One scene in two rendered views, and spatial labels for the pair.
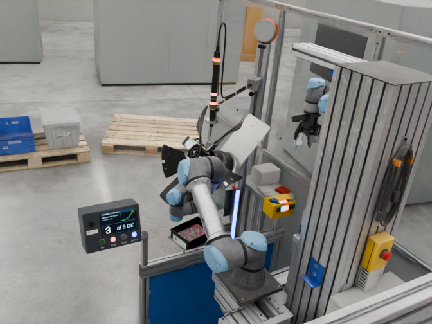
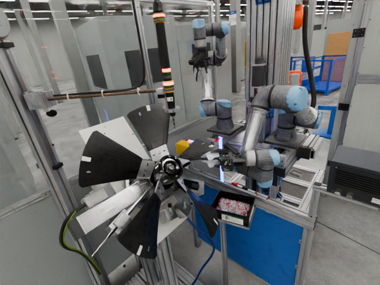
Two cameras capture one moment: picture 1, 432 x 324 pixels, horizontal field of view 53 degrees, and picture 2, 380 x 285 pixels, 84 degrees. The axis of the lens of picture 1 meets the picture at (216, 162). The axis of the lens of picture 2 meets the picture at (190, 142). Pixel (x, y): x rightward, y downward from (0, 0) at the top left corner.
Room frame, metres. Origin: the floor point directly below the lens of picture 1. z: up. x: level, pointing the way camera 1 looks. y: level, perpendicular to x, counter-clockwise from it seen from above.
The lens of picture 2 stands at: (2.49, 0.94, 1.70)
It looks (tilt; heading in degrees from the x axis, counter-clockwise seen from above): 24 degrees down; 255
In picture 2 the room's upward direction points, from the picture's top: 7 degrees counter-clockwise
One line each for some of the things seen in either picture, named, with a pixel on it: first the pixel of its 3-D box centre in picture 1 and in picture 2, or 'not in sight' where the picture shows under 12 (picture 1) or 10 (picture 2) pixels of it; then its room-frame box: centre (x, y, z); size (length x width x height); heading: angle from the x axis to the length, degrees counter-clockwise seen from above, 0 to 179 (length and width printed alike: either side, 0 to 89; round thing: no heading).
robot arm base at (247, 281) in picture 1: (249, 269); (285, 130); (1.50, -0.19, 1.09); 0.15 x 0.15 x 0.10
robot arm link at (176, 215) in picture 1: (179, 209); (261, 174); (1.94, 0.17, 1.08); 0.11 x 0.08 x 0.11; 118
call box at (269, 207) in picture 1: (278, 206); (188, 149); (2.16, -0.39, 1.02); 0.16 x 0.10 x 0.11; 120
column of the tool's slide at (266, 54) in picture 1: (249, 161); (68, 206); (2.98, -0.25, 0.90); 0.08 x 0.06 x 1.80; 65
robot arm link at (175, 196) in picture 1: (176, 195); (266, 158); (1.93, 0.19, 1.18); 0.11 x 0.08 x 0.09; 157
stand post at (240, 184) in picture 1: (234, 223); (141, 236); (2.61, -0.17, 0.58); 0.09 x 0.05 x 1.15; 30
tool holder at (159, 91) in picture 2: (213, 113); (168, 99); (2.33, 0.04, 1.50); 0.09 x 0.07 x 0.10; 155
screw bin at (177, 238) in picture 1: (193, 233); (232, 207); (2.07, 0.09, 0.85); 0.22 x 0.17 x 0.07; 136
